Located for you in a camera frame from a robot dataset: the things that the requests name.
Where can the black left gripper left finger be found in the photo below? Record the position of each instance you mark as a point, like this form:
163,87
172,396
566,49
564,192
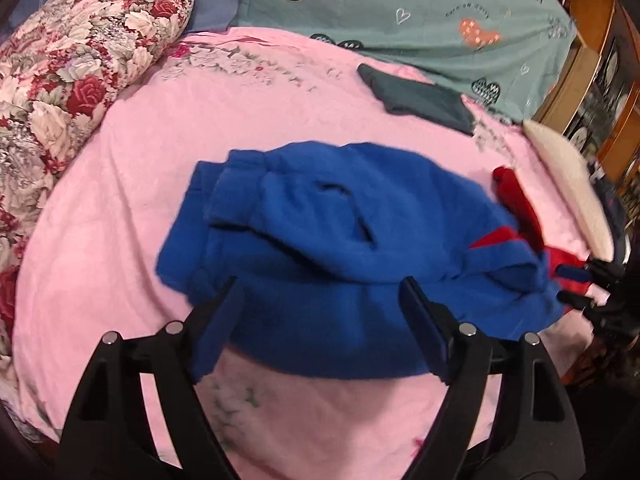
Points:
106,433

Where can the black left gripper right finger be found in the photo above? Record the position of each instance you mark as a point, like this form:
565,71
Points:
506,414

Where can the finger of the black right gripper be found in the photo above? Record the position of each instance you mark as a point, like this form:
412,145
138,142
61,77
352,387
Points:
580,273
582,304

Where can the blue and red fleece pants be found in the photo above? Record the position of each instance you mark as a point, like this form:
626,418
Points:
319,237

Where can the cream white pillow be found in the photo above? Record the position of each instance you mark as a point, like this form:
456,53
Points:
570,185

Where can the pink floral bed sheet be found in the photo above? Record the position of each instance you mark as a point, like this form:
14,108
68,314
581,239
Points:
90,266

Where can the wooden display cabinet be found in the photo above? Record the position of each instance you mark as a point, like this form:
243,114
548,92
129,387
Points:
595,102

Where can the dark green folded garment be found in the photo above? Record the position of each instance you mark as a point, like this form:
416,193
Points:
431,102

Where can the teal heart pattern blanket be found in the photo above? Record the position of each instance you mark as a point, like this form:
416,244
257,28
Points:
506,54

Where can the red floral quilt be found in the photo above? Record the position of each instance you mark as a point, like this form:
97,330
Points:
57,82

